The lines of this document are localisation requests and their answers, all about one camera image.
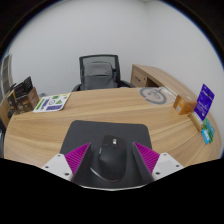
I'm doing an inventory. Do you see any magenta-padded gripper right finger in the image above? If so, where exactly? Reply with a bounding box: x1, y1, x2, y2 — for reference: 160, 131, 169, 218
132, 141, 185, 184

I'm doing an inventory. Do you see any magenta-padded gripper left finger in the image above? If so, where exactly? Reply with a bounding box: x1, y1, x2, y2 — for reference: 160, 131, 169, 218
41, 142, 93, 183

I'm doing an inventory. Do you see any black computer mouse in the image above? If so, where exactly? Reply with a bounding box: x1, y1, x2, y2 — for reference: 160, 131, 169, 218
89, 134, 128, 183

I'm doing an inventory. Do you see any dark grey mouse pad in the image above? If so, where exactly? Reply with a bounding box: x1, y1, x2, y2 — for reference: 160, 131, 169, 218
59, 120, 153, 188

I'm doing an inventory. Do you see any small blue packet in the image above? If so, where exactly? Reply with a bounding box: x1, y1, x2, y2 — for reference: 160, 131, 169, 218
200, 128, 212, 145

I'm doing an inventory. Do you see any small tan box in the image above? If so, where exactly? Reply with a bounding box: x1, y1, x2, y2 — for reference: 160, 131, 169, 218
188, 111, 205, 132

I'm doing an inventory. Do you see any green packet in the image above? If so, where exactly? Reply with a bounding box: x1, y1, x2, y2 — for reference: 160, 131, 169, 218
203, 118, 216, 143

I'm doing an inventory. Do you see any small orange box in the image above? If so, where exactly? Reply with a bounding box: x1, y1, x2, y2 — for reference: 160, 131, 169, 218
172, 94, 198, 116

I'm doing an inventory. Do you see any white printed sticker sheet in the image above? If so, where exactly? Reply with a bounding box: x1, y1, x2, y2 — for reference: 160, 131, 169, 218
32, 92, 72, 113

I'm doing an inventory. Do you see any wide brown cardboard box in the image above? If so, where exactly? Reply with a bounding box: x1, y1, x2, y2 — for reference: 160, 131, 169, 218
14, 87, 40, 113

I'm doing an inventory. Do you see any purple card sign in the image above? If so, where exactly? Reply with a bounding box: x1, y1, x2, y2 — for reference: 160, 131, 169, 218
193, 83, 215, 122

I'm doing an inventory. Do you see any tall brown cardboard box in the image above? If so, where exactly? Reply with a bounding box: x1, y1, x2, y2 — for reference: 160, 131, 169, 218
6, 89, 19, 118

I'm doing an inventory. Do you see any open black box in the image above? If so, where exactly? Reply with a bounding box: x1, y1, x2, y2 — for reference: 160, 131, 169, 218
13, 76, 34, 98

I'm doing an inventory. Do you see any wooden side desk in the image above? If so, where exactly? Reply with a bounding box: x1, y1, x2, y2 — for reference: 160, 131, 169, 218
129, 63, 198, 101

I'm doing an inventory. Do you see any grey backpack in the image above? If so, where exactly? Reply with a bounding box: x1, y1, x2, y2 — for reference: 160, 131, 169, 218
82, 61, 116, 90

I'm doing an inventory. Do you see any black mesh office chair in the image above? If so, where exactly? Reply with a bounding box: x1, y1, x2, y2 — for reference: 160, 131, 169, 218
71, 54, 136, 93

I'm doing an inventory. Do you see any wooden shelf unit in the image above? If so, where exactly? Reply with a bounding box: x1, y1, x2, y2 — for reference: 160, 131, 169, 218
0, 54, 14, 98

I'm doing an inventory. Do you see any clear bag with grey ring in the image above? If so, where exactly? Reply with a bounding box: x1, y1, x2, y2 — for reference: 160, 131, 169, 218
139, 85, 178, 106

